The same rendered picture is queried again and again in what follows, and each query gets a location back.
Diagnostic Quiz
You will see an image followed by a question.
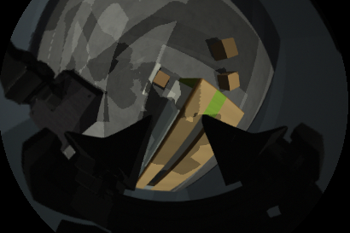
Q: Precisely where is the small brown block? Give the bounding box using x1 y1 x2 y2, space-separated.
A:
152 71 171 88

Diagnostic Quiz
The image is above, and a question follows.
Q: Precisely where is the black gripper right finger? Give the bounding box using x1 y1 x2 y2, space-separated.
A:
201 115 289 186

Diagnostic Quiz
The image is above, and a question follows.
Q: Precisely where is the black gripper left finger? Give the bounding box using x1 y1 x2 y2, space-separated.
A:
64 115 154 190

